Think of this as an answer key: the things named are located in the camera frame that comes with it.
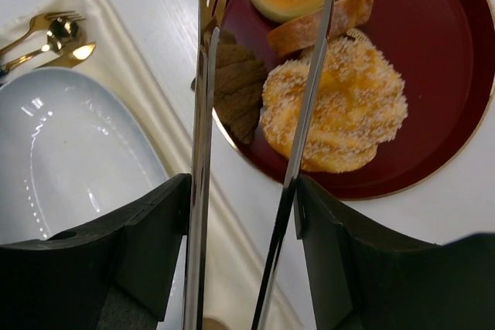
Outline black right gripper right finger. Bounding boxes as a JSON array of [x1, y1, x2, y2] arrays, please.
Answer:
[[297, 177, 494, 329]]

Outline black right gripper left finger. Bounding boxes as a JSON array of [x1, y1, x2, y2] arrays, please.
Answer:
[[1, 174, 191, 329]]

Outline silver metal tongs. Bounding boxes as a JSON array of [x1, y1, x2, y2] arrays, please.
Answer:
[[183, 0, 335, 329]]

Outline pale blue oval plate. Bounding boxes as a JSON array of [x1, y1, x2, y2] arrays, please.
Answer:
[[0, 66, 186, 330]]

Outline sugared orange round pastry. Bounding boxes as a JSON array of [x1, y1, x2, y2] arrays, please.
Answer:
[[261, 37, 408, 173]]

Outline brown chocolate croissant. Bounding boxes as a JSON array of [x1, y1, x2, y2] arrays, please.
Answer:
[[213, 31, 268, 145]]

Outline baguette slice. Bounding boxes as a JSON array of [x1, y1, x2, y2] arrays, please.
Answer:
[[268, 0, 374, 57]]

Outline gold knife green handle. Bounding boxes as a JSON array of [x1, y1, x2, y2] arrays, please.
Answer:
[[36, 42, 97, 69]]

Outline gold spoon green handle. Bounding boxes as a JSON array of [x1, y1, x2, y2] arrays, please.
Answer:
[[1, 16, 85, 77]]

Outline gold fork green handle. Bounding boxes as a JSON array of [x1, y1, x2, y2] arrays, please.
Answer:
[[1, 11, 86, 56]]

